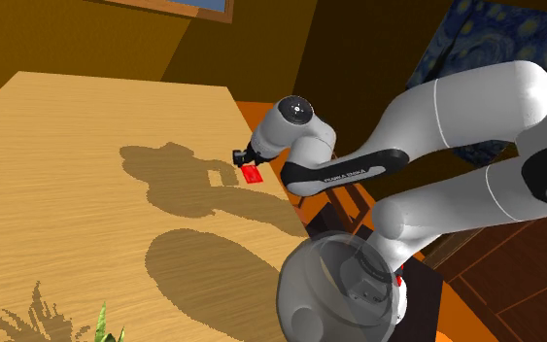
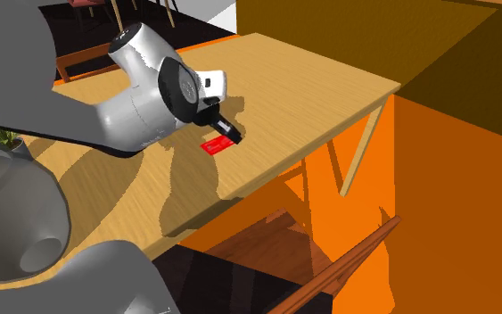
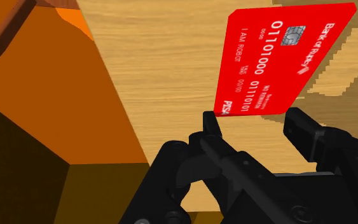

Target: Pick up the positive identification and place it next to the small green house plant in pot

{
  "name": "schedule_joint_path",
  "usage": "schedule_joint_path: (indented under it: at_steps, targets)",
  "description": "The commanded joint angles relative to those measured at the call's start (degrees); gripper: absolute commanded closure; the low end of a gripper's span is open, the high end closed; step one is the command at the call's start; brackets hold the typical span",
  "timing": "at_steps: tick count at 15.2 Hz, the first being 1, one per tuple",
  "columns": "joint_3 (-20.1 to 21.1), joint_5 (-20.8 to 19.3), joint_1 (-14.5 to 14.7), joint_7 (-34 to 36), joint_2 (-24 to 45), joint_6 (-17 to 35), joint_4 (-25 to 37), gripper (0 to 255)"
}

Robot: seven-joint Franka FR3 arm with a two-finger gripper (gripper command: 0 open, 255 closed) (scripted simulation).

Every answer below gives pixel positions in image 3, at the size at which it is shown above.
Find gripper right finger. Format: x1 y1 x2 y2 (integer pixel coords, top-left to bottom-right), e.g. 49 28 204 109
283 107 358 224

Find red bank card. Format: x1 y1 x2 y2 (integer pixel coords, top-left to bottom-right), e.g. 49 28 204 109
213 2 358 118

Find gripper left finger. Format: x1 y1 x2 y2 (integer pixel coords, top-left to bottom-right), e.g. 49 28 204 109
118 111 276 224

